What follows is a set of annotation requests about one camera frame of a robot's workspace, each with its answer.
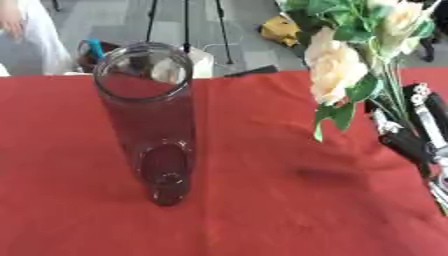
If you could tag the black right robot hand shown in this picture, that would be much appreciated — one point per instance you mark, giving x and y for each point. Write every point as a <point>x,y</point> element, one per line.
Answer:
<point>408,141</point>

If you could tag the yellow bag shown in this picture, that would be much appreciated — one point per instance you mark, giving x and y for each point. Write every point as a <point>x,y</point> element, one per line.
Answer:
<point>280,30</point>

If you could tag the black tripod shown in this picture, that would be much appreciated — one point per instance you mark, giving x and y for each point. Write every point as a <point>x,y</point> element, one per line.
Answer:
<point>186,26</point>

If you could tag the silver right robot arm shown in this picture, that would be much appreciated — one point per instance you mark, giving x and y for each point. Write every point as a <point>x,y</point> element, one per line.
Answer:
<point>438,186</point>

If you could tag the clear glass vase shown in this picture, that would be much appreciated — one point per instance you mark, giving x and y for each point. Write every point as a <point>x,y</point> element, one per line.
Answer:
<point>153,113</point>

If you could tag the person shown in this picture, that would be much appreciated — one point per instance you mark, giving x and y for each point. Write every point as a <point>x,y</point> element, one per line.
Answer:
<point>32,33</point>

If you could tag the cream artificial rose bouquet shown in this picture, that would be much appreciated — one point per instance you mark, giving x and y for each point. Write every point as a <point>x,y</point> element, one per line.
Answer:
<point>338,66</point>

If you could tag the black flat object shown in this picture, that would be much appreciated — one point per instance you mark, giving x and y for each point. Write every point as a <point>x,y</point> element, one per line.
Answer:
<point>252,71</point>

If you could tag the white bag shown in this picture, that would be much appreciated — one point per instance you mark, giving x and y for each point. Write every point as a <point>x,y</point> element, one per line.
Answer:
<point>201,61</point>

